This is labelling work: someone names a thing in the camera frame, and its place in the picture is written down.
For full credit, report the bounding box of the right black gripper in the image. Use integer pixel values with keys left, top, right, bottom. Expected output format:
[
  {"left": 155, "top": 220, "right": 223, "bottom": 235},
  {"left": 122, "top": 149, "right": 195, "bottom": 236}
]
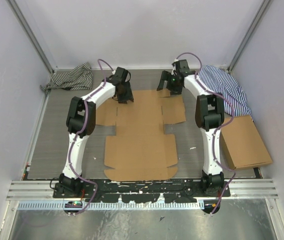
[{"left": 156, "top": 70, "right": 182, "bottom": 95}]

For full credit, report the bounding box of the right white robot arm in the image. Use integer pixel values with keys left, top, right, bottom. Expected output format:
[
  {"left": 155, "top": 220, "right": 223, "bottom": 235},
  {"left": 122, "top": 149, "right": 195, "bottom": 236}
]
[{"left": 157, "top": 59, "right": 224, "bottom": 197}]

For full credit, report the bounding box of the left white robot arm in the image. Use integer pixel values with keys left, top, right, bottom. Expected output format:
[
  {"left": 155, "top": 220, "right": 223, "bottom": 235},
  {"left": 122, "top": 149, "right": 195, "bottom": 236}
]
[{"left": 55, "top": 67, "right": 134, "bottom": 199}]

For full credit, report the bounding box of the folded brown cardboard box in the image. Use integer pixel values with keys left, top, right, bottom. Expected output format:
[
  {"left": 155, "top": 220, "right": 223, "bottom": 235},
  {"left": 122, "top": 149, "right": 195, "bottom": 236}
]
[{"left": 220, "top": 115, "right": 273, "bottom": 170}]

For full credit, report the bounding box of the blue striped cloth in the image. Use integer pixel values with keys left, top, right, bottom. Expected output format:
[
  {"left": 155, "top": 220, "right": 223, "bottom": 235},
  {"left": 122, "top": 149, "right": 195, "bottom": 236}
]
[{"left": 199, "top": 65, "right": 252, "bottom": 117}]

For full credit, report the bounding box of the grey striped cloth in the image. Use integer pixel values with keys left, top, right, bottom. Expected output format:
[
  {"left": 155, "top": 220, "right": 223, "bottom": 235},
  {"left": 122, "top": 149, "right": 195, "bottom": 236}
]
[{"left": 40, "top": 62, "right": 93, "bottom": 95}]

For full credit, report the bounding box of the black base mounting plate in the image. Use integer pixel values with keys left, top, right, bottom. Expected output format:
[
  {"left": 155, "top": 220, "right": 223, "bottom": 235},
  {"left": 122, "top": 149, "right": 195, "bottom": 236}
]
[{"left": 50, "top": 178, "right": 231, "bottom": 204}]

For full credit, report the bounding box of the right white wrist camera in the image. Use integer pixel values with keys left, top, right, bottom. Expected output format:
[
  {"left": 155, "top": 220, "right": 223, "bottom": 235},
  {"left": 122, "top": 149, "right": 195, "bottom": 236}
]
[{"left": 171, "top": 59, "right": 179, "bottom": 76}]

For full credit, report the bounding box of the right aluminium corner post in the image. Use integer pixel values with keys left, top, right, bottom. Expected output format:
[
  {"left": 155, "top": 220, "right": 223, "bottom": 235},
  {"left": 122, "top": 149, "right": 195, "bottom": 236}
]
[{"left": 226, "top": 0, "right": 273, "bottom": 74}]

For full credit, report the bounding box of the aluminium corner post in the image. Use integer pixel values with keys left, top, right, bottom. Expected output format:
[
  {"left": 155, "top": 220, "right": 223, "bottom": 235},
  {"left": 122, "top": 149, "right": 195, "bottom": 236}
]
[
  {"left": 226, "top": 0, "right": 273, "bottom": 74},
  {"left": 6, "top": 0, "right": 55, "bottom": 74}
]

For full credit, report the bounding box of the aluminium rail frame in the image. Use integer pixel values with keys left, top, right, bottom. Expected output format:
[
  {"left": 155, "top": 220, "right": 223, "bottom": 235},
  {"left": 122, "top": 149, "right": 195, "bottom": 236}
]
[{"left": 7, "top": 178, "right": 278, "bottom": 202}]

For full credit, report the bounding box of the left aluminium corner post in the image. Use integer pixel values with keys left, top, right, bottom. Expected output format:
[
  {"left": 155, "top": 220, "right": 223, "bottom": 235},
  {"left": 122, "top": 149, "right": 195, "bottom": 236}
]
[{"left": 6, "top": 0, "right": 55, "bottom": 74}]

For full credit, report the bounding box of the white slotted cable duct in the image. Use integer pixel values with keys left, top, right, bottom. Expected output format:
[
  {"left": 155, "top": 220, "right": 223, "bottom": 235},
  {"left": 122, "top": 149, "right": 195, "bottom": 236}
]
[{"left": 17, "top": 200, "right": 204, "bottom": 211}]

